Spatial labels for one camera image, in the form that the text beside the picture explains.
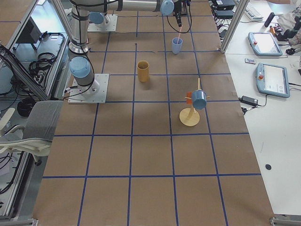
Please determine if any near blue teach pendant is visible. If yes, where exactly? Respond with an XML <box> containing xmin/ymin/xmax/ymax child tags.
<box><xmin>255</xmin><ymin>63</ymin><xmax>290</xmax><ymax>98</ymax></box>

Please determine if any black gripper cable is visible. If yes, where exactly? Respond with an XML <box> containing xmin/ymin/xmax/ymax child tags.
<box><xmin>166</xmin><ymin>0</ymin><xmax>192</xmax><ymax>33</ymax></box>

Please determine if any white keyboard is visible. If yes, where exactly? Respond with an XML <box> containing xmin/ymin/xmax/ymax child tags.
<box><xmin>244</xmin><ymin>2</ymin><xmax>263</xmax><ymax>21</ymax></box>

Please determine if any orange hanging cup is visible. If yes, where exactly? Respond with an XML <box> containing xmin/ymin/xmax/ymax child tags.
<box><xmin>185</xmin><ymin>92</ymin><xmax>192</xmax><ymax>105</ymax></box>

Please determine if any aluminium frame post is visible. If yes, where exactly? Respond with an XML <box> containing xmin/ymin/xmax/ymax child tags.
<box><xmin>220</xmin><ymin>0</ymin><xmax>249</xmax><ymax>54</ymax></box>

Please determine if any dark blue hanging cup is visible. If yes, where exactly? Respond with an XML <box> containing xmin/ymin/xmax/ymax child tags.
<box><xmin>191</xmin><ymin>90</ymin><xmax>207</xmax><ymax>110</ymax></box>

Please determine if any bamboo cylinder holder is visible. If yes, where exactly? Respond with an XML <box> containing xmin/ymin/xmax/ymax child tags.
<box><xmin>137</xmin><ymin>60</ymin><xmax>150</xmax><ymax>82</ymax></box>

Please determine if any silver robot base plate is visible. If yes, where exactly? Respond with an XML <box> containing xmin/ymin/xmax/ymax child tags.
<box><xmin>68</xmin><ymin>73</ymin><xmax>109</xmax><ymax>104</ymax></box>

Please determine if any grey office chair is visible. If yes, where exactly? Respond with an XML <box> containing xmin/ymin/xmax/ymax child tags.
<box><xmin>0</xmin><ymin>100</ymin><xmax>63</xmax><ymax>166</ymax></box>

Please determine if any black round cap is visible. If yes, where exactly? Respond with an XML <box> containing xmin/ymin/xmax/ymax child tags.
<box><xmin>265</xmin><ymin>164</ymin><xmax>271</xmax><ymax>170</ymax></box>

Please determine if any small white remote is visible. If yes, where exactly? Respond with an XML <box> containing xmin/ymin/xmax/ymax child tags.
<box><xmin>245</xmin><ymin>58</ymin><xmax>256</xmax><ymax>65</ymax></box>

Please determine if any black power adapter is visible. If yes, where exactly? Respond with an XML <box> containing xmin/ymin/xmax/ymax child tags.
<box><xmin>238</xmin><ymin>96</ymin><xmax>258</xmax><ymax>106</ymax></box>

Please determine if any light blue plastic cup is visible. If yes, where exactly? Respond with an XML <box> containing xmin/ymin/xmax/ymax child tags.
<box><xmin>172</xmin><ymin>38</ymin><xmax>183</xmax><ymax>54</ymax></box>

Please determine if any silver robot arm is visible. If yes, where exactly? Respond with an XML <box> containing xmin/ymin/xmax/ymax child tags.
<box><xmin>69</xmin><ymin>0</ymin><xmax>182</xmax><ymax>95</ymax></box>
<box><xmin>89</xmin><ymin>12</ymin><xmax>111</xmax><ymax>27</ymax></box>

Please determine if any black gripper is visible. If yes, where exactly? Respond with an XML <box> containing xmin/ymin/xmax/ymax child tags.
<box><xmin>174</xmin><ymin>1</ymin><xmax>182</xmax><ymax>26</ymax></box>

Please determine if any blue teach pendant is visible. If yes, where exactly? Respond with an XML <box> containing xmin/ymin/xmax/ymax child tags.
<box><xmin>248</xmin><ymin>32</ymin><xmax>283</xmax><ymax>57</ymax></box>
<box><xmin>255</xmin><ymin>63</ymin><xmax>290</xmax><ymax>98</ymax></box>

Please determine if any far blue teach pendant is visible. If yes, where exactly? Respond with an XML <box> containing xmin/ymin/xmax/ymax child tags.
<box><xmin>248</xmin><ymin>32</ymin><xmax>283</xmax><ymax>57</ymax></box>

